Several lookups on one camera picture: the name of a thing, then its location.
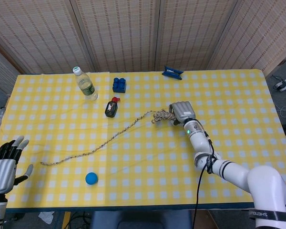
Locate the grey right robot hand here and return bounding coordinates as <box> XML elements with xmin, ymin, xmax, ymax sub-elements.
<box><xmin>168</xmin><ymin>101</ymin><xmax>196</xmax><ymax>126</ymax></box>

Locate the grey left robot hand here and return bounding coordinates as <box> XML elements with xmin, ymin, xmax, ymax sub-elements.
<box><xmin>0</xmin><ymin>135</ymin><xmax>34</xmax><ymax>194</ymax></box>

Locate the beige black braided rope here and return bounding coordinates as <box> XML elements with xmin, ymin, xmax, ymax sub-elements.
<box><xmin>40</xmin><ymin>108</ymin><xmax>176</xmax><ymax>167</ymax></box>

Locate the blue foil packet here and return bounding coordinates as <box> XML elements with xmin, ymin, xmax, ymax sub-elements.
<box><xmin>162</xmin><ymin>65</ymin><xmax>184</xmax><ymax>81</ymax></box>

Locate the yellow white checkered tablecloth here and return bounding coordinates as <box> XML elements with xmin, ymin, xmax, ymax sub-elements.
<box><xmin>0</xmin><ymin>69</ymin><xmax>286</xmax><ymax>208</ymax></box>

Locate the crumpled white paper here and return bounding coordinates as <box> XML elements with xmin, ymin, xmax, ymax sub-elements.
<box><xmin>38</xmin><ymin>211</ymin><xmax>55</xmax><ymax>225</ymax></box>

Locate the blue toy building block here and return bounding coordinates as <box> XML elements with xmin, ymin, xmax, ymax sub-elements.
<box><xmin>112</xmin><ymin>77</ymin><xmax>127</xmax><ymax>94</ymax></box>

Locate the small black red-capped bottle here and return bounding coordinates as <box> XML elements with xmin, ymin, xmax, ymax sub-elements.
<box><xmin>104</xmin><ymin>96</ymin><xmax>121</xmax><ymax>118</ymax></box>

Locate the blue rubber ball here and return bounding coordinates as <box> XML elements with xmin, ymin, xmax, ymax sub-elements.
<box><xmin>85</xmin><ymin>172</ymin><xmax>99</xmax><ymax>186</ymax></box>

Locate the clear plastic water bottle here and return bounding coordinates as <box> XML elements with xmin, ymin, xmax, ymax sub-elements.
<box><xmin>72</xmin><ymin>66</ymin><xmax>99</xmax><ymax>101</ymax></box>

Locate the woven bamboo folding screen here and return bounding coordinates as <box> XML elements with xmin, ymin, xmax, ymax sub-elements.
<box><xmin>0</xmin><ymin>0</ymin><xmax>286</xmax><ymax>95</ymax></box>

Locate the white power strip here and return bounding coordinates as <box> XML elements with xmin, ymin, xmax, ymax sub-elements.
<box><xmin>273</xmin><ymin>75</ymin><xmax>286</xmax><ymax>92</ymax></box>

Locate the dark blue chair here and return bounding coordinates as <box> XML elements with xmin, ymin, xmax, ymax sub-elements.
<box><xmin>90</xmin><ymin>209</ymin><xmax>193</xmax><ymax>229</ymax></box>

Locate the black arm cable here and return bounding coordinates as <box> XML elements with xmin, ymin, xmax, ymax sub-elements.
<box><xmin>192</xmin><ymin>120</ymin><xmax>219</xmax><ymax>229</ymax></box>

